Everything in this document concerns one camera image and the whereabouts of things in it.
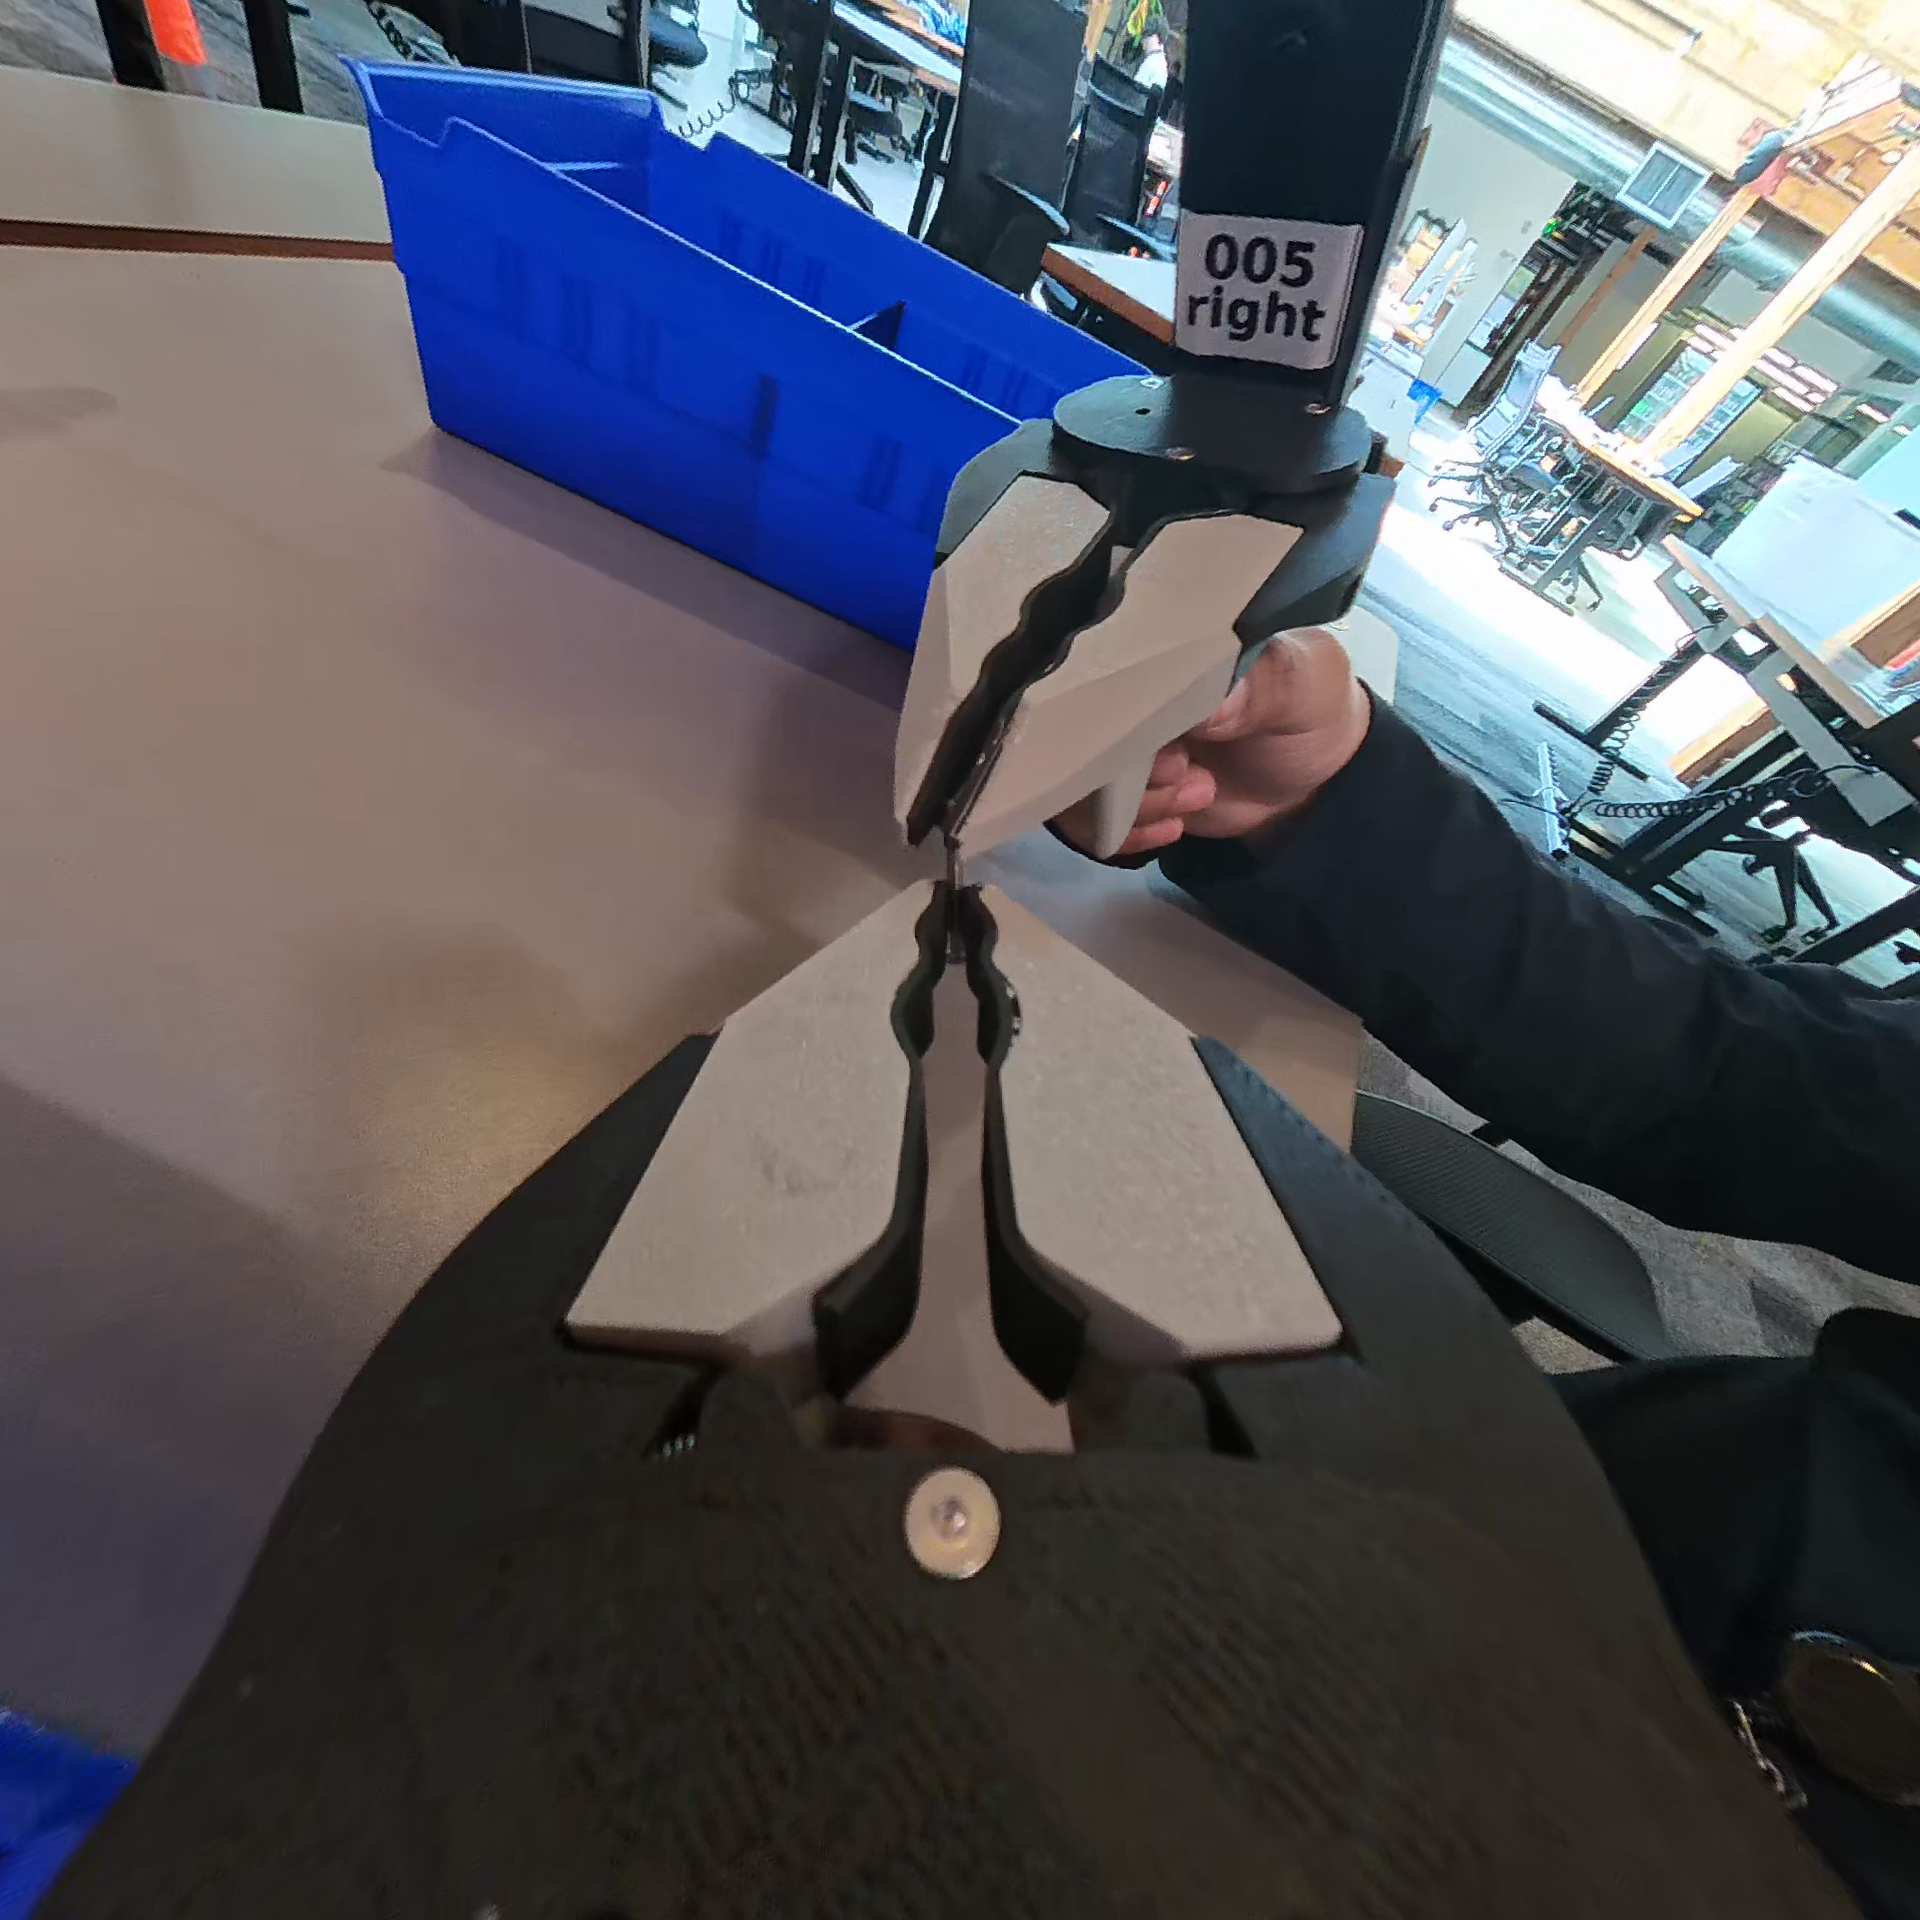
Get person's dark trousers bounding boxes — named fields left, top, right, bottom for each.
left=1545, top=1304, right=1920, bottom=1920

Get silver ventilation duct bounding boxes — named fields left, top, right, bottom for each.
left=1433, top=50, right=1920, bottom=368

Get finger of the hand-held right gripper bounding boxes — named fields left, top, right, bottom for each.
left=943, top=513, right=1308, bottom=867
left=894, top=469, right=1115, bottom=844

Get white air vent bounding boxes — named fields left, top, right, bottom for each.
left=1618, top=142, right=1716, bottom=221

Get black office chair armrest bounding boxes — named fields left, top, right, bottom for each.
left=1349, top=1088, right=1673, bottom=1365

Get white top desk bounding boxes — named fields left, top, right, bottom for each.
left=1530, top=458, right=1920, bottom=962

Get brown-edged grey desk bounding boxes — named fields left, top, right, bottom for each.
left=0, top=66, right=398, bottom=263

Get person's right forearm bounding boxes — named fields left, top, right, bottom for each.
left=1163, top=682, right=1920, bottom=1283

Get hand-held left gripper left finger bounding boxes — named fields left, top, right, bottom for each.
left=566, top=876, right=962, bottom=1405

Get blue divided plastic bin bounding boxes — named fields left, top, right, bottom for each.
left=343, top=57, right=1158, bottom=649

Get person's right hand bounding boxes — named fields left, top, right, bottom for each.
left=1118, top=627, right=1374, bottom=859

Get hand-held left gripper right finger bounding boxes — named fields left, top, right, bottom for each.
left=958, top=882, right=1343, bottom=1401

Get black office chair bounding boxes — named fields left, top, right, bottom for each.
left=922, top=0, right=1094, bottom=293

